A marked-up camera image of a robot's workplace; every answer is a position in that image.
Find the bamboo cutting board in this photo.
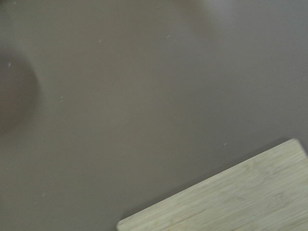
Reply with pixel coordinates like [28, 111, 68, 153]
[116, 139, 308, 231]

